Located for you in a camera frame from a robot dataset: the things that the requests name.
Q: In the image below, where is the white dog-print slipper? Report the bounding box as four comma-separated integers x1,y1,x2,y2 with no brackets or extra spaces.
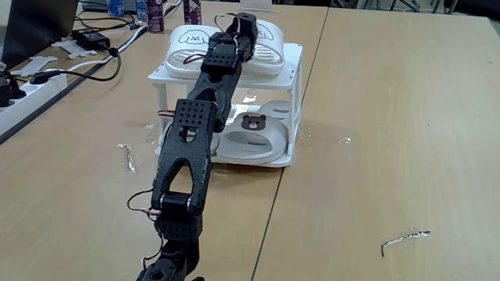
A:
164,23,222,80
240,21,286,76

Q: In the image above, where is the white two-tier shoe rack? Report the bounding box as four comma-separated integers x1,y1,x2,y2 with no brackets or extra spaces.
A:
147,41,304,169

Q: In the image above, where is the white card stand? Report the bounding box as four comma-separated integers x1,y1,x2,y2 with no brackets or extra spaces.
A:
239,0,274,12

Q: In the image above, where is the purple drink can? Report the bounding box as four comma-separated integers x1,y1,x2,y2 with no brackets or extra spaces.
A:
146,0,165,33
183,0,202,26

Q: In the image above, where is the black power adapter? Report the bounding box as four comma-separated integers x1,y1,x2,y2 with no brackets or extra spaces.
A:
71,27,111,51

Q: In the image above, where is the long clear tape strip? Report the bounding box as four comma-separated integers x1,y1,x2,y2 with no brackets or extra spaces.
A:
116,143,138,175

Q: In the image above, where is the metal chair base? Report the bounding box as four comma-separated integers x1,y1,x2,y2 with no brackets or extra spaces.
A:
353,0,450,15

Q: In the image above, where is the black laptop screen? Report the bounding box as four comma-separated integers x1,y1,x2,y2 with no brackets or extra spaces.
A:
2,0,79,71

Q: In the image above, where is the white power strip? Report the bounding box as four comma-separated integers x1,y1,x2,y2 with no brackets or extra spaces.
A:
0,69,68,136

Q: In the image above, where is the black plug adapter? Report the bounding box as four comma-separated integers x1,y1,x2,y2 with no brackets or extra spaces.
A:
0,69,27,108

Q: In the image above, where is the thin bent tape strip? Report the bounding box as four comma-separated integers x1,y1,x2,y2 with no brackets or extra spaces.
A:
380,229,431,258

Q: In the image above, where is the white cable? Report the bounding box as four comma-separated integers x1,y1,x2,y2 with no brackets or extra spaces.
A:
45,0,184,75

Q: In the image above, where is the thin black cable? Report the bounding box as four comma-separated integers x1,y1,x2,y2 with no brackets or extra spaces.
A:
73,10,138,32

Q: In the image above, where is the white flat plastic bracket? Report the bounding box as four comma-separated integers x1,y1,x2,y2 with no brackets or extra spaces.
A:
10,55,59,77
50,38,98,59

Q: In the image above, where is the black plug with cable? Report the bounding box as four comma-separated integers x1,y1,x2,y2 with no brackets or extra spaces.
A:
29,45,123,85

